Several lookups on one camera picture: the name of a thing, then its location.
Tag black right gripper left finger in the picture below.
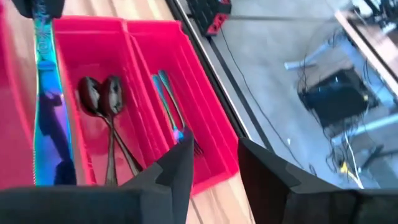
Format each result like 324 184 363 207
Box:
0 130 195 224

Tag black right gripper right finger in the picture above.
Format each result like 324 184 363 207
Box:
238 138 398 224

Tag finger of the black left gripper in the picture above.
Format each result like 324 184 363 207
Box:
11 0 37 19
49 0 67 19

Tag dark metal spoon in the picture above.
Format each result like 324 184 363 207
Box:
76 76 144 178
99 74 125 187

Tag white desk foot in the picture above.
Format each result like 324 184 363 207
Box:
331 113 398 146
283 40 330 71

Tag black floor computer box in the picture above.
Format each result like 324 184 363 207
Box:
298 68 379 128

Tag wooden desk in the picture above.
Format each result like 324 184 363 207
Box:
334 9 398 94

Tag pale yellow extension cable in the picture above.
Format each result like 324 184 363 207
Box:
338 161 364 189

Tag black cable bundle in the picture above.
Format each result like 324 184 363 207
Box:
295 29 398 175

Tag long black floor cable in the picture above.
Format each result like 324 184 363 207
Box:
219 29 307 170

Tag black metal table frame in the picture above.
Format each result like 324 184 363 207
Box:
164 0 276 153

